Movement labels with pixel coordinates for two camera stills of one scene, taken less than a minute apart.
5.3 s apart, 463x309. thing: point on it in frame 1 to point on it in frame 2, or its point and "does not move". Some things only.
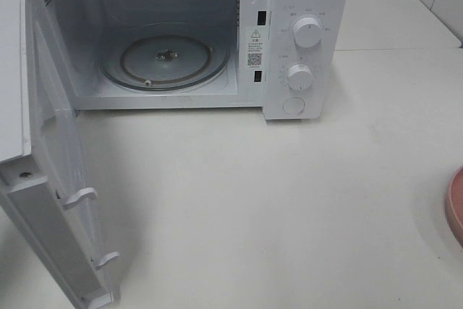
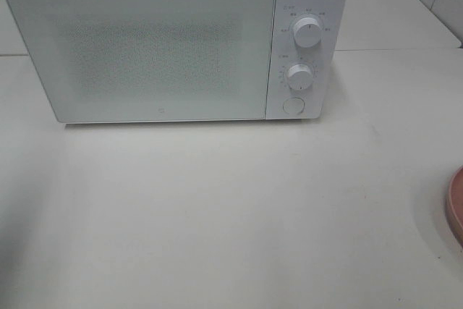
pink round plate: x=454 y=205 does not move
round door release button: x=294 y=105 does not move
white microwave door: x=45 y=166 to x=149 y=51
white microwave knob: x=300 y=77 does not move
